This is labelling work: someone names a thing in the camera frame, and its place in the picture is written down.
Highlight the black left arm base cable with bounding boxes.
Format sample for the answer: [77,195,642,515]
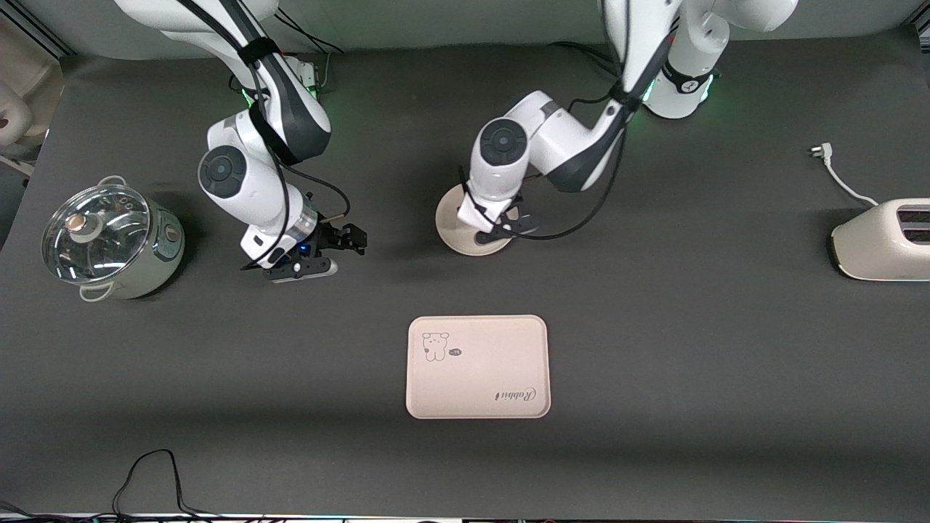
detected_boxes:
[548,40,627,81]

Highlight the white toaster cable with plug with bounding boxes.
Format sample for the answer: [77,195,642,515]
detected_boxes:
[809,142,880,208]

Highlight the round beige plate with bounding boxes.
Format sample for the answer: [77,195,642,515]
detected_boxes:
[435,183,518,256]

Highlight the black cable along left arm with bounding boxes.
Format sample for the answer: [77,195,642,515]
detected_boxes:
[458,15,680,242]

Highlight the beige rectangular tray rabbit print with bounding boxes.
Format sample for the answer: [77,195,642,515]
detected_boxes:
[405,315,551,420]

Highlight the thin black looped cable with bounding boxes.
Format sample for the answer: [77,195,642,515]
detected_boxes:
[111,449,226,521]

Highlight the glass pot lid with knob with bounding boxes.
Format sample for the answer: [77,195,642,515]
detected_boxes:
[41,185,151,284]

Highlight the black arm base cable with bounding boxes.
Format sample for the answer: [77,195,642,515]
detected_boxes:
[548,40,627,81]
[275,7,344,95]

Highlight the pale green electric cooking pot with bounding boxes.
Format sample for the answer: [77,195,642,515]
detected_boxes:
[41,175,186,302]

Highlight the cream white toaster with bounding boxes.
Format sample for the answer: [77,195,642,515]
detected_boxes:
[830,198,930,282]

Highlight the black right arm base cable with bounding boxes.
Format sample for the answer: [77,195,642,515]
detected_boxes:
[275,7,344,95]

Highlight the beige plastic furniture piece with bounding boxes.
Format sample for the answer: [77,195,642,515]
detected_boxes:
[0,15,65,150]

